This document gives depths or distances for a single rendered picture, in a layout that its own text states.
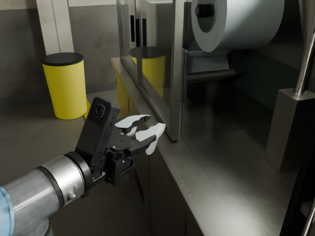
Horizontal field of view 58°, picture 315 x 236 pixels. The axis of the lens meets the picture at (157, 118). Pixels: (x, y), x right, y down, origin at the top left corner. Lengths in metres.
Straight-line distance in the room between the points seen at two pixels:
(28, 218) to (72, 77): 2.73
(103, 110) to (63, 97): 2.74
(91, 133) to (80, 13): 3.24
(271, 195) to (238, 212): 0.13
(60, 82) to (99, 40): 0.92
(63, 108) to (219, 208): 2.60
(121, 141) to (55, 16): 2.94
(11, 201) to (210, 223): 0.55
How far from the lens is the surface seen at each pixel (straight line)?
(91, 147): 0.49
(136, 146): 0.52
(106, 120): 0.47
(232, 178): 1.00
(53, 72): 3.12
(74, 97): 3.21
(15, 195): 0.44
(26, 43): 3.69
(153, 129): 0.56
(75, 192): 0.48
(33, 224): 0.46
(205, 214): 0.86
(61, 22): 3.42
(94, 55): 3.81
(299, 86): 0.97
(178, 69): 1.02
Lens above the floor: 1.52
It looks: 28 degrees down
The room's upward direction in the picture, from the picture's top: straight up
